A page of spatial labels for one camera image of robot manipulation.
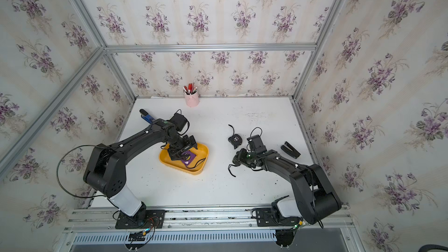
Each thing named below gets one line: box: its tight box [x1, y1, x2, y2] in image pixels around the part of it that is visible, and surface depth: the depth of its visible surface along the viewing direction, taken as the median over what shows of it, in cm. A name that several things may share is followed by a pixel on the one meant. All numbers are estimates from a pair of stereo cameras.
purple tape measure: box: [180, 150, 196, 166], surface depth 90 cm
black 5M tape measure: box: [228, 124, 243, 150], surface depth 97 cm
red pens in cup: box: [182, 79, 198, 96], surface depth 113 cm
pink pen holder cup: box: [183, 90, 199, 108], surface depth 117 cm
